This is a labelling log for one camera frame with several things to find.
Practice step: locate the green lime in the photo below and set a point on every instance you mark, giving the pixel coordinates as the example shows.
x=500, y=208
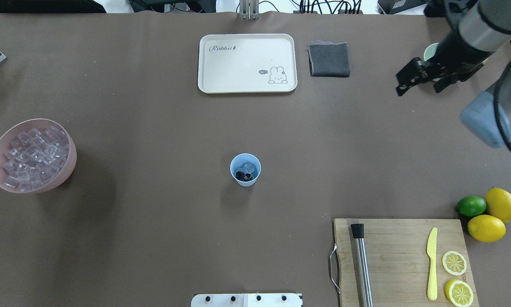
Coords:
x=471, y=206

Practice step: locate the cream rabbit tray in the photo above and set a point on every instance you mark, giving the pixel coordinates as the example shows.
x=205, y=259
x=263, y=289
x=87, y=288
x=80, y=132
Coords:
x=247, y=63

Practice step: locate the steel muddler black tip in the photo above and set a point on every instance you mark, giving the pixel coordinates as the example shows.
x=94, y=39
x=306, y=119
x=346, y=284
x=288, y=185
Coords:
x=363, y=271

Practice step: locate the lemon half slice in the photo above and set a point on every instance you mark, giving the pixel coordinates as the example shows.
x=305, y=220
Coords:
x=454, y=263
x=459, y=293

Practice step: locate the mint green bowl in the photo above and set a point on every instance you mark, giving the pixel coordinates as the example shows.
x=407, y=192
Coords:
x=430, y=52

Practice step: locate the black long bar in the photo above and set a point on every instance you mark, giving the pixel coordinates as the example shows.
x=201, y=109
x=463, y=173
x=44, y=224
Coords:
x=50, y=6

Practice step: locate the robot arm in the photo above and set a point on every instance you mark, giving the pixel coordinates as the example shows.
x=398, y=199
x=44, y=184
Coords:
x=478, y=29

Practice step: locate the pink bowl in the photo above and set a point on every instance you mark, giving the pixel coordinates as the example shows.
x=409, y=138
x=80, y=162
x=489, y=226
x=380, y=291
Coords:
x=40, y=124

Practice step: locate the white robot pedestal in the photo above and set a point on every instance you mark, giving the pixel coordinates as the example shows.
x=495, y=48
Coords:
x=278, y=299

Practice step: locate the clear ice cubes pile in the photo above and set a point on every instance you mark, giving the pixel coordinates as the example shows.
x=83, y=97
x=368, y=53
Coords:
x=35, y=158

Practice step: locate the yellow plastic knife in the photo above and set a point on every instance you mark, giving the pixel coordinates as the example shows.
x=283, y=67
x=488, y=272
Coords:
x=431, y=246

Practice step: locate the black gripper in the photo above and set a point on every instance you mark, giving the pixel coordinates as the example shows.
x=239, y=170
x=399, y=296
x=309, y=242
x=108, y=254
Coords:
x=450, y=50

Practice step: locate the light blue plastic cup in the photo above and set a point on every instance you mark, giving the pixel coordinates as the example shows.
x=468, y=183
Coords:
x=237, y=162

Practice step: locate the whole yellow lemon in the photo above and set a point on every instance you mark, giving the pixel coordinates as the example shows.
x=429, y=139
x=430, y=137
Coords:
x=498, y=204
x=486, y=228

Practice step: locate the dark cherries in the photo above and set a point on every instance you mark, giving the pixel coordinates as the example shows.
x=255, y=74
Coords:
x=243, y=177

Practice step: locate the aluminium frame post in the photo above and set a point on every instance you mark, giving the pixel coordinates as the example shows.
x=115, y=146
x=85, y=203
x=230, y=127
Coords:
x=249, y=10

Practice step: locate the grey folded cloth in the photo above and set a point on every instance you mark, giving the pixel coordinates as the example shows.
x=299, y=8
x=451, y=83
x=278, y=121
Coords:
x=329, y=59

